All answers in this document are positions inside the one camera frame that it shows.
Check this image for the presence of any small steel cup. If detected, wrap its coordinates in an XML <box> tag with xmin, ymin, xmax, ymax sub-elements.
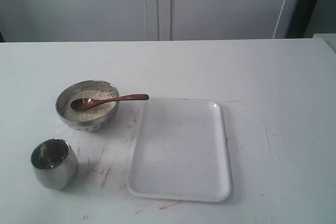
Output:
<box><xmin>30</xmin><ymin>138</ymin><xmax>79</xmax><ymax>190</ymax></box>

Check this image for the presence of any white plastic tray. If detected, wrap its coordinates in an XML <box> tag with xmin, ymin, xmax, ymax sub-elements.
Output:
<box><xmin>127</xmin><ymin>98</ymin><xmax>232</xmax><ymax>202</ymax></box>

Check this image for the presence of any steel bowl of rice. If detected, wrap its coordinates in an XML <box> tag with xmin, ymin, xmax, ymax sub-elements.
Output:
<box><xmin>55</xmin><ymin>79</ymin><xmax>120</xmax><ymax>133</ymax></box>

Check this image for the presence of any brown wooden spoon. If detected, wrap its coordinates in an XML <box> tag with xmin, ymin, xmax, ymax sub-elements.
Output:
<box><xmin>70</xmin><ymin>94</ymin><xmax>150</xmax><ymax>111</ymax></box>

